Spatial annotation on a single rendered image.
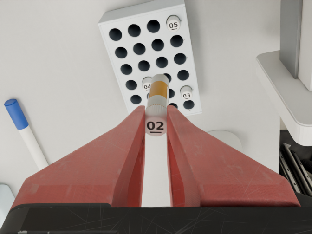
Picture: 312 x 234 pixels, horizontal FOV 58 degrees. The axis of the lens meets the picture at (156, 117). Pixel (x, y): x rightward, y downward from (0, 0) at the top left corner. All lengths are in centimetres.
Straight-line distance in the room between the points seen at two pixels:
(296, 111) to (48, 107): 30
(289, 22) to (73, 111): 27
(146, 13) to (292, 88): 14
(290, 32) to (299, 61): 2
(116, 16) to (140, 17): 3
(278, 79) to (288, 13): 5
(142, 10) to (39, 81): 16
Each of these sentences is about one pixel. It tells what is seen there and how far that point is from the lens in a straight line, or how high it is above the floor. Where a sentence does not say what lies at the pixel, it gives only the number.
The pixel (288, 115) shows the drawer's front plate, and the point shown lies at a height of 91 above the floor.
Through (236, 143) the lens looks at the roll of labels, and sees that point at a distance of 39.
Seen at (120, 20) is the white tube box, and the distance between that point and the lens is 28.
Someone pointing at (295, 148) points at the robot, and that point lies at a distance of 117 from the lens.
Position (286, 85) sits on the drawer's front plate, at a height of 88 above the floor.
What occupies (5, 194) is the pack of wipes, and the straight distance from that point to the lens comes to 52.
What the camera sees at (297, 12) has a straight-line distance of 22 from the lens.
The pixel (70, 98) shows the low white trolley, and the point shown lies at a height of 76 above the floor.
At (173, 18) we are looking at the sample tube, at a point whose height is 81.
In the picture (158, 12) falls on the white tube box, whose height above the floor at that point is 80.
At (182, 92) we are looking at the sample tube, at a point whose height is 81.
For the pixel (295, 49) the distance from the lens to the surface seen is 23.
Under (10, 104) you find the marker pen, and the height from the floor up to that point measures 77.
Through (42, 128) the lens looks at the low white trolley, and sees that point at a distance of 42.
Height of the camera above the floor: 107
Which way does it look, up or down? 54 degrees down
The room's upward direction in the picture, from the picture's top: 177 degrees counter-clockwise
